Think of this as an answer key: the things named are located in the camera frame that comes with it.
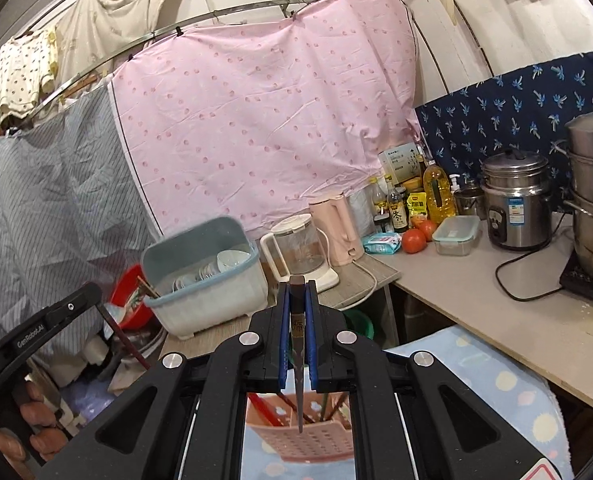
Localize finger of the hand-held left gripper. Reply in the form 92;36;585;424
44;282;103;333

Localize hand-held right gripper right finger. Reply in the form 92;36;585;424
304;285;567;480

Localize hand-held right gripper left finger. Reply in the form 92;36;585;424
36;282;293;480

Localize red chopstick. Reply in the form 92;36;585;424
248;394;280;423

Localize pink perforated utensil holder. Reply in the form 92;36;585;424
244;392;355;463

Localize person's left hand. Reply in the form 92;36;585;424
0;380;74;480

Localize red basin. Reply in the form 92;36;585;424
109;265;156;331

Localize green basin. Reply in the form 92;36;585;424
347;308;376;342

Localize grey-blue dish drainer bin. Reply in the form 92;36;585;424
141;216;270;338

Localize white glass kettle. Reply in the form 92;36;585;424
260;214;340;292

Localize grey striped hanging cloth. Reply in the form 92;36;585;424
0;85;157;376

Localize white bowls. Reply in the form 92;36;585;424
174;249;252;291

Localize pink electric kettle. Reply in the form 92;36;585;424
309;192;365;266

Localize blue wet wipes pack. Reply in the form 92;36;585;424
363;232;403;256

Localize yellow packet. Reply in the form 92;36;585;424
407;191;430;218

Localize clear food container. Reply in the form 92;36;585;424
431;215;481;256

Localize beige wooden counter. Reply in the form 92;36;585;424
161;210;593;418

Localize cooking oil bottle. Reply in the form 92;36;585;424
423;152;457;223

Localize white and green box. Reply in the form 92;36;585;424
379;142;422;186

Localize steel cup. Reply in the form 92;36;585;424
454;185;487;221

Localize pink dotted hanging cloth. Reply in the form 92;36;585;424
109;0;422;241

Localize dotted child's garment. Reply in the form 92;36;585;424
0;30;60;126

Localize steel rice cooker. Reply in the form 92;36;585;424
479;147;552;252

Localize black induction cooker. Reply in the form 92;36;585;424
559;250;593;311

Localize cream hanging garment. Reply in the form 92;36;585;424
56;0;183;81

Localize navy printed cloth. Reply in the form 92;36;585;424
414;50;593;196

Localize black power cord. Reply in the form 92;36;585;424
495;230;575;303

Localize curved steel rail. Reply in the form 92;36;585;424
0;0;417;136

